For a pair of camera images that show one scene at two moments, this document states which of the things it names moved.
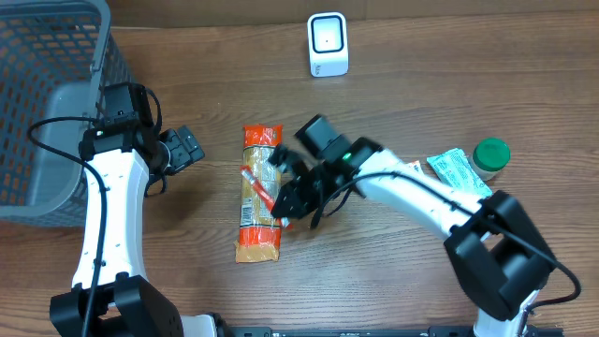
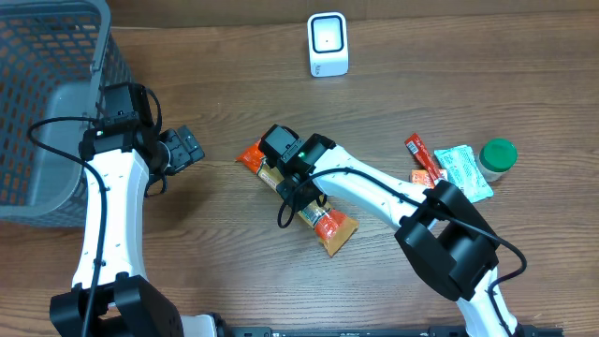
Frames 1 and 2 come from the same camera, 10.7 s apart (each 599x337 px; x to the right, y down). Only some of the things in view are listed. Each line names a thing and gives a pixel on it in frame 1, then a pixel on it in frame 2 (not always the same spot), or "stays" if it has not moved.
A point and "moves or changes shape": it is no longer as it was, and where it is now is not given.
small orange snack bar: x=416 y=165 moves or changes shape
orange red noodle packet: x=260 y=234 → x=332 y=227
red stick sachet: x=259 y=188 → x=422 y=154
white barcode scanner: x=328 y=44 stays
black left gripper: x=185 y=150 stays
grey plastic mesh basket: x=56 y=56 stays
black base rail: x=431 y=331 stays
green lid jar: x=489 y=156 moves or changes shape
